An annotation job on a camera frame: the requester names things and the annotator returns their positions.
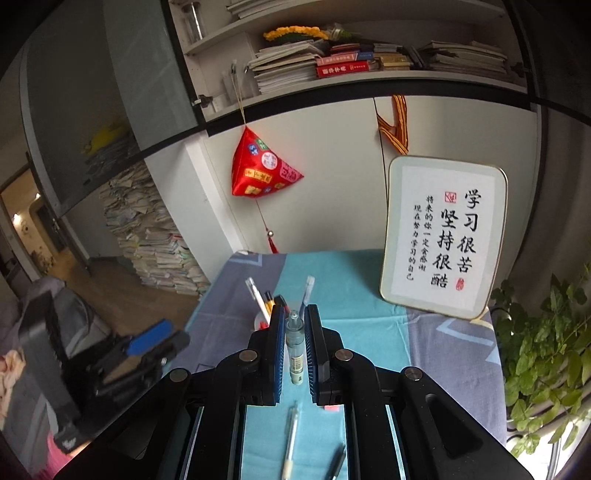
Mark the stack of brown books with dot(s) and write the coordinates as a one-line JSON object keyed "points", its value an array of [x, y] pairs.
{"points": [[392, 57]]}

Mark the thick stack of workbooks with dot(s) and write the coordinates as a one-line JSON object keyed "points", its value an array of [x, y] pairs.
{"points": [[284, 67]]}

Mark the yellow artificial flowers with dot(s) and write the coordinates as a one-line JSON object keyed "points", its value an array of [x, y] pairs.
{"points": [[295, 32]]}

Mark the clear pen holder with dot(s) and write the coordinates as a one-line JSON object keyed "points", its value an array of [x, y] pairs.
{"points": [[232, 85]]}

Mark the small stack of white books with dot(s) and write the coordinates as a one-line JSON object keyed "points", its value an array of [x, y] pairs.
{"points": [[258, 7]]}

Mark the white gel pen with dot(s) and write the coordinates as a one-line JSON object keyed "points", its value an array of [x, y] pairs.
{"points": [[307, 290], [256, 295]]}

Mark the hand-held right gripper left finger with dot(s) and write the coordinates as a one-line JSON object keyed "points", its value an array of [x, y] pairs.
{"points": [[277, 355]]}

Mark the person's left hand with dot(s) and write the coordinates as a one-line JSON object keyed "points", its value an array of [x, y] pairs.
{"points": [[10, 374]]}

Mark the clear glass jar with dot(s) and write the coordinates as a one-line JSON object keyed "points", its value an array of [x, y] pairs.
{"points": [[191, 21]]}

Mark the glass cabinet door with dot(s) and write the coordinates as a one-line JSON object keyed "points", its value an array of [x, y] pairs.
{"points": [[92, 92]]}

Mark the white bookshelf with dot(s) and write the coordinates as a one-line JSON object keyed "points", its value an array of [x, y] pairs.
{"points": [[360, 90]]}

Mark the yellow ballpoint pen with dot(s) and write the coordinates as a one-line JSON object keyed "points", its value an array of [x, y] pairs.
{"points": [[269, 302]]}

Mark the orange striped ribbon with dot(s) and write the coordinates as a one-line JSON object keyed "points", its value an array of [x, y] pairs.
{"points": [[397, 124]]}

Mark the black pen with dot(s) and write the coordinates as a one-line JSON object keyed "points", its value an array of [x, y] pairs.
{"points": [[336, 461]]}

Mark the stack of red books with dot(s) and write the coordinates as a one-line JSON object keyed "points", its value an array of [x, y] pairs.
{"points": [[344, 64]]}

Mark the framed calligraphy sign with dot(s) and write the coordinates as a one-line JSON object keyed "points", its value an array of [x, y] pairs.
{"points": [[443, 235]]}

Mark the tall pile of paper booklets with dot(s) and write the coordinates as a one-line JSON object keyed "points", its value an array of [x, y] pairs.
{"points": [[152, 240]]}

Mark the clear barrel gel pen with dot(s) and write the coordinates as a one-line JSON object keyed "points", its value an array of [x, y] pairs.
{"points": [[294, 350]]}

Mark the translucent plastic cup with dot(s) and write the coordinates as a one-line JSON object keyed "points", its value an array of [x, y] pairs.
{"points": [[261, 325]]}

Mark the wide stack of grey booklets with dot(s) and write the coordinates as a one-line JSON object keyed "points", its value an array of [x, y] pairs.
{"points": [[461, 60]]}

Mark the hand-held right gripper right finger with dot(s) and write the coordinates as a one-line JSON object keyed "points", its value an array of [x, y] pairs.
{"points": [[314, 355]]}

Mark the red pyramid hanging ornament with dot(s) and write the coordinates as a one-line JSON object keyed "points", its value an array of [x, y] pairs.
{"points": [[261, 166]]}

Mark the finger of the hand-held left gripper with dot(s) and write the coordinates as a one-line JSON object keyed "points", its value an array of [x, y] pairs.
{"points": [[150, 338], [173, 342]]}

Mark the yellow plush toy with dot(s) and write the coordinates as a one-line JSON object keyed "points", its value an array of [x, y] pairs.
{"points": [[106, 138]]}

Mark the green potted plant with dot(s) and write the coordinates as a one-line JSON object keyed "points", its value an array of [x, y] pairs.
{"points": [[540, 355]]}

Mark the clear slim gel pen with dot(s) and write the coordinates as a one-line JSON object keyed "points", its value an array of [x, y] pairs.
{"points": [[291, 438]]}

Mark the blue and purple tablecloth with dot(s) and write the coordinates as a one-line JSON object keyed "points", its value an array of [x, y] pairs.
{"points": [[360, 332]]}

